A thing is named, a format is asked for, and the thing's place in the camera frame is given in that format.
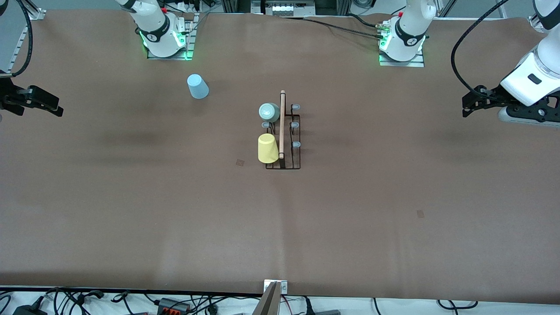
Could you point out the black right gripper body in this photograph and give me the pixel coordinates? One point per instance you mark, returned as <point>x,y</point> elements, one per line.
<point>12,97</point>

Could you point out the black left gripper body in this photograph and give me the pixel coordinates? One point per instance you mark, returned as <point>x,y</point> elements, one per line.
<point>493,96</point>

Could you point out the pale green cup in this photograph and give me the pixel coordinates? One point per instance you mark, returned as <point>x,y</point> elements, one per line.
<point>269,113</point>

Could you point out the yellow cup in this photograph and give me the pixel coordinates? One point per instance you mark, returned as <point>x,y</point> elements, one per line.
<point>267,151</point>

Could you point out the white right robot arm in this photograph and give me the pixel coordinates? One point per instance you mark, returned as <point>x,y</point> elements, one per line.
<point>153,26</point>

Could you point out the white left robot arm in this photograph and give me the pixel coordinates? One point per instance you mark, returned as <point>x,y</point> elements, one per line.
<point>409,35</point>

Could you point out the light blue cup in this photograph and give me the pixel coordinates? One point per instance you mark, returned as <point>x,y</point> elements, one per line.
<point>197,87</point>

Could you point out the white power strip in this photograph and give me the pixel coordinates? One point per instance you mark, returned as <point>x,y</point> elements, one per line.
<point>190,6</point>

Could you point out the black power adapter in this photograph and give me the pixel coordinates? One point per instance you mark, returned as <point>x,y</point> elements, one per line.
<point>28,310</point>

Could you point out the brown table mat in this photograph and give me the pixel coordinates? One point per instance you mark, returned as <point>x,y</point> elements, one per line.
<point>306,227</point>

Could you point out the black device with white sockets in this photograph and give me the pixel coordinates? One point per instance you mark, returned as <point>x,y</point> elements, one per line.
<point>282,8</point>

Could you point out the black orange connector box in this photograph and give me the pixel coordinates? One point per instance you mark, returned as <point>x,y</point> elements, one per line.
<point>173,305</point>

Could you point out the aluminium frame rail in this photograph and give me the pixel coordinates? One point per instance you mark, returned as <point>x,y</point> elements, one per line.
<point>18,43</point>

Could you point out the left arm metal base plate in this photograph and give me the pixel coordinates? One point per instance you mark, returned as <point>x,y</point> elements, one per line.
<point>415,64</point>

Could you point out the aluminium corner bracket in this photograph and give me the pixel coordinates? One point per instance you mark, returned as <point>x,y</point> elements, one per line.
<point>36,14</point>

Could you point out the aluminium frame profile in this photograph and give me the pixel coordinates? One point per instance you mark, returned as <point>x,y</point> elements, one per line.
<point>536,22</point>

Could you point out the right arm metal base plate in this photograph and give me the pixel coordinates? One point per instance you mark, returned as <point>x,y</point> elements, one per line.
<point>175,58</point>

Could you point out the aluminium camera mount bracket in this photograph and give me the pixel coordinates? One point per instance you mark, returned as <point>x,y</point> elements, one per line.
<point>271,302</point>

